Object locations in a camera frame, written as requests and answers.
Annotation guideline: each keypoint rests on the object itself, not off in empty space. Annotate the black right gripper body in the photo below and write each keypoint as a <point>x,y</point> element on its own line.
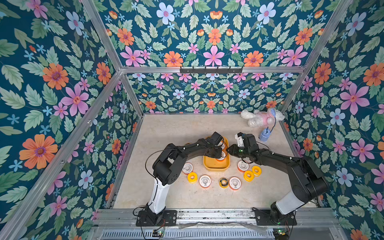
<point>233,150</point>

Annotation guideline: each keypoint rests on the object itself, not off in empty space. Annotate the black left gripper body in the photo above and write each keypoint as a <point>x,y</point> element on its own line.
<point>216,153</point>

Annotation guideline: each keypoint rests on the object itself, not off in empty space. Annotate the orange white tape roll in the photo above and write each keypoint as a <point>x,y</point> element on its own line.
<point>242,166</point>
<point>222,157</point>
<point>235,183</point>
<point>223,145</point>
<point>187,168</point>
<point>205,181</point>

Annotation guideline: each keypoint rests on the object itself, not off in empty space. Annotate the yellow plastic storage box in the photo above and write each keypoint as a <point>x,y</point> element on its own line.
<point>215,166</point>

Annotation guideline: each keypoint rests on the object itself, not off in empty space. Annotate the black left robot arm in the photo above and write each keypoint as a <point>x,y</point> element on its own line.
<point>169,165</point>

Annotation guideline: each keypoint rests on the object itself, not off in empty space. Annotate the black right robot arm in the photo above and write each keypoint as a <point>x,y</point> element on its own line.
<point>307,181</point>

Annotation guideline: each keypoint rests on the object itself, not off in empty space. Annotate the yellow black tape roll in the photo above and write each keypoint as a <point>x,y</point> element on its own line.
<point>224,183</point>

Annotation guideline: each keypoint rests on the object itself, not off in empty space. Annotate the white plush toy pink shirt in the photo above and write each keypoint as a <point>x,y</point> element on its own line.
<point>262,119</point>

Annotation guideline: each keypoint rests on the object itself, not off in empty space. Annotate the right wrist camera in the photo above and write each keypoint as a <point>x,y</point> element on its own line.
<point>239,139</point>

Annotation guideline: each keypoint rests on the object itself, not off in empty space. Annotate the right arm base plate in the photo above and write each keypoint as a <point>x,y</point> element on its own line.
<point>272,217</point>

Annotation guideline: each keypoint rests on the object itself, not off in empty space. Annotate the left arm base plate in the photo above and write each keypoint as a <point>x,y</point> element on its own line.
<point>156,217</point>

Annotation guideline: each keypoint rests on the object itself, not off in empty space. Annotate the black wall hook rail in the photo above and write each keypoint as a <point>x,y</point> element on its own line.
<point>211,70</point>

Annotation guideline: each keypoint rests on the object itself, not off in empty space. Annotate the aluminium front rail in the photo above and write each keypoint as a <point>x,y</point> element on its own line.
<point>302,218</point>

